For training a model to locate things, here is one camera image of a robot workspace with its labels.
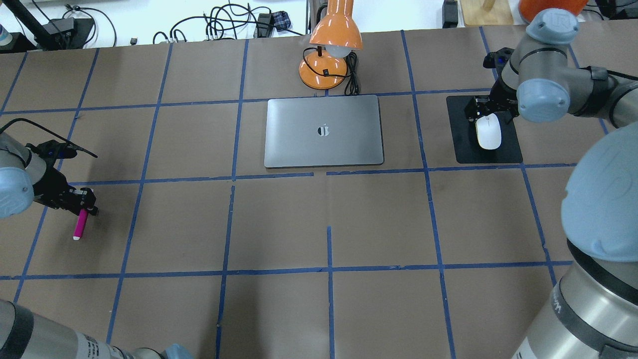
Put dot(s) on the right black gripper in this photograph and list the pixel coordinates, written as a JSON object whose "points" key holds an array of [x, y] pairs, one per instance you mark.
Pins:
{"points": [[500, 95]]}

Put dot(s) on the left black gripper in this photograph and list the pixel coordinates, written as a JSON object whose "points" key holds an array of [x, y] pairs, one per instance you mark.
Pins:
{"points": [[51, 187]]}

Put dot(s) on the pink marker pen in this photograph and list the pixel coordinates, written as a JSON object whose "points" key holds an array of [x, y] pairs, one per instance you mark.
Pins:
{"points": [[81, 224]]}

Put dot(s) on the white computer mouse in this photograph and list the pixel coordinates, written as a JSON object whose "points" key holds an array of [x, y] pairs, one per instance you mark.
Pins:
{"points": [[488, 131]]}

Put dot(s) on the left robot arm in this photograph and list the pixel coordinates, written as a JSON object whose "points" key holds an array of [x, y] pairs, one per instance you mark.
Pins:
{"points": [[25, 334]]}

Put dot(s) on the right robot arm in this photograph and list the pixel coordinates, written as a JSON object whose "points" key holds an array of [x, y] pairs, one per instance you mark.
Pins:
{"points": [[591, 312]]}

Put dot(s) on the black mousepad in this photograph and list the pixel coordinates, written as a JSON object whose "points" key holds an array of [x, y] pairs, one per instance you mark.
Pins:
{"points": [[466, 148]]}

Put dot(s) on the wooden stand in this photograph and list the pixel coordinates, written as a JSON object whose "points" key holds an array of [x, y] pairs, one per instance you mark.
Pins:
{"points": [[486, 12]]}

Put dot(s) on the silver closed laptop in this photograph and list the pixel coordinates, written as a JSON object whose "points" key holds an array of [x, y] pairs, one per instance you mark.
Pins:
{"points": [[324, 131]]}

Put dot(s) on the orange desk lamp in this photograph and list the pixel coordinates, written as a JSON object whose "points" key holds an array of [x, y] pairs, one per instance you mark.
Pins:
{"points": [[331, 57]]}

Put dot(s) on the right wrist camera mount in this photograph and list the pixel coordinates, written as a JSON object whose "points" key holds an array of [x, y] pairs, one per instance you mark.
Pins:
{"points": [[497, 59]]}

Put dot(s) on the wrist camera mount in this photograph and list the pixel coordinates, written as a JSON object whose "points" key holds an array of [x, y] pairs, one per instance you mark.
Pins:
{"points": [[65, 149], [497, 59]]}

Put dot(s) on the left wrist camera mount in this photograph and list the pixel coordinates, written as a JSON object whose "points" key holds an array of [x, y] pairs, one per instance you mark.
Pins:
{"points": [[65, 149]]}

